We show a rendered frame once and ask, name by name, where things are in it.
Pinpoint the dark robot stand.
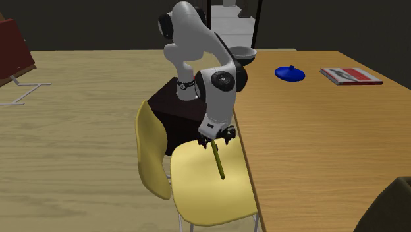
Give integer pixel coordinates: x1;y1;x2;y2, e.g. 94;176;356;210
147;76;209;158

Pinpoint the brown wooden table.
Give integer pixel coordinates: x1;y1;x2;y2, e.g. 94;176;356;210
232;49;411;232

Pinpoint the grey bowl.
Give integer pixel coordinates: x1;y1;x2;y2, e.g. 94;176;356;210
229;45;258;67

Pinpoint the olive yellow pencil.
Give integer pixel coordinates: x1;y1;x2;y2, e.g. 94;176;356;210
210;139;226;181

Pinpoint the red and white book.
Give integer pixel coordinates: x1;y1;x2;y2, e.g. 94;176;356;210
319;67;384;86

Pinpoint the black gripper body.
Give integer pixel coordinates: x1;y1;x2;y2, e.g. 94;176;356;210
204;130;228;143

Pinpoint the red armchair with metal legs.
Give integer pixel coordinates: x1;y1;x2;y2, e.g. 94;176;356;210
0;12;53;107

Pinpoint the yellow shell chair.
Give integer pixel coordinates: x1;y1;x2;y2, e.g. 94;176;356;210
134;99;260;232

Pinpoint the open doorway with black frame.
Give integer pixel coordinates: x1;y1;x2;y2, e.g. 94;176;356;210
206;0;263;50

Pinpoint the blue round lid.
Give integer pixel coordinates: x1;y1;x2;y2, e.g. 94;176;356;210
274;65;306;83

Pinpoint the dark olive chair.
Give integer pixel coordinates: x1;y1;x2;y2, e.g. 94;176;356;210
352;175;411;232

